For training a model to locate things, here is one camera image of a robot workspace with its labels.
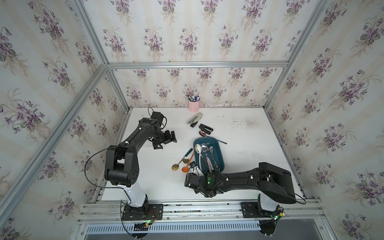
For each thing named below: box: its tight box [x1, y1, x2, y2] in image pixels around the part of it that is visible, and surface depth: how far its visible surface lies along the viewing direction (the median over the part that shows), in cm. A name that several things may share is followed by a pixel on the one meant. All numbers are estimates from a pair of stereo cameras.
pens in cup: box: [187, 91, 200, 103], surface depth 114 cm
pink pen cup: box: [188, 100, 200, 113], surface depth 119 cm
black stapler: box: [199, 123, 214, 135], surface depth 107 cm
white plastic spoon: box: [195, 143, 202, 171], surface depth 95 cm
